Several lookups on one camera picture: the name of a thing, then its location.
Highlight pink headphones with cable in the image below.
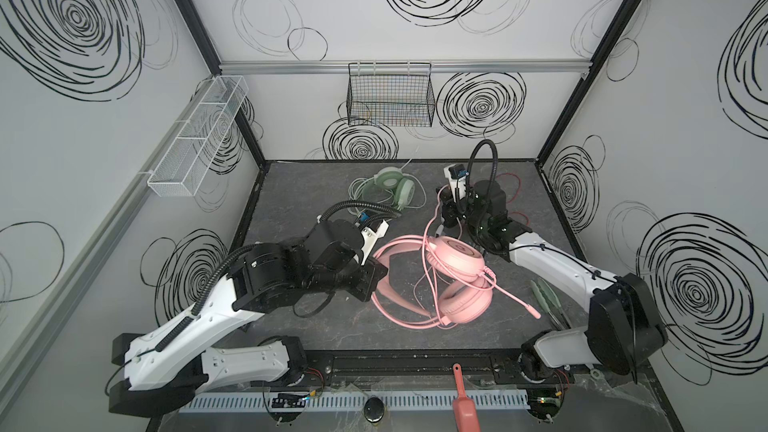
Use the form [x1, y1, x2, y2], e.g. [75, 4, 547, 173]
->
[371, 205, 541, 330]

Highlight black wire basket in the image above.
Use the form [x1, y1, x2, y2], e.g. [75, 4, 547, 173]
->
[345, 61, 437, 128]

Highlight green headphones with cable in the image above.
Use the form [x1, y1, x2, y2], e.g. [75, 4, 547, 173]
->
[347, 160, 427, 211]

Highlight red dustpan brush handle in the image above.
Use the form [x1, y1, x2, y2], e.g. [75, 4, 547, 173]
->
[452, 363, 480, 432]

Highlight black round knob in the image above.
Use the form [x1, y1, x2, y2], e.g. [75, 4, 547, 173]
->
[362, 396, 386, 424]

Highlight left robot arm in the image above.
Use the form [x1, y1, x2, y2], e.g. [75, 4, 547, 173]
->
[106, 200, 401, 418]

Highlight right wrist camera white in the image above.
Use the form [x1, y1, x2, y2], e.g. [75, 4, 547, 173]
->
[444, 164, 468, 202]

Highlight clear plastic wall shelf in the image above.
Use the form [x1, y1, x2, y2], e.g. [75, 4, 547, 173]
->
[147, 75, 248, 198]

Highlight white slotted cable duct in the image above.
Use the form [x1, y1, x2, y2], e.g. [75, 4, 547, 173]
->
[178, 388, 532, 414]

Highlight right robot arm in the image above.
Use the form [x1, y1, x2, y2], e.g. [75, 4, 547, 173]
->
[439, 139, 668, 383]

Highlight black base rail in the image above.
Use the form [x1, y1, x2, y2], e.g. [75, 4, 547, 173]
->
[173, 347, 652, 388]

